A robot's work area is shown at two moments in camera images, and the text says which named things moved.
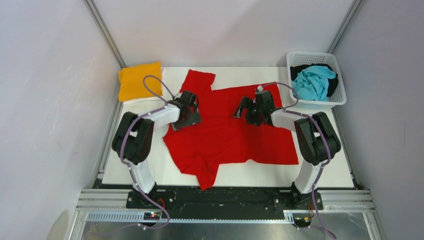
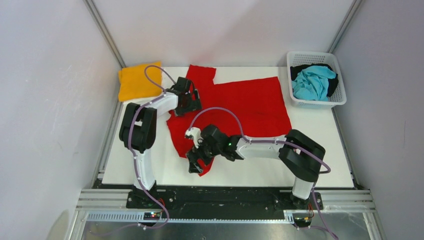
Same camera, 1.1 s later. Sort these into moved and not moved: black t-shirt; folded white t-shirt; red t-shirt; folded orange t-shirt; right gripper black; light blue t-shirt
Moved: right gripper black; red t-shirt
Not moved: black t-shirt; folded orange t-shirt; light blue t-shirt; folded white t-shirt
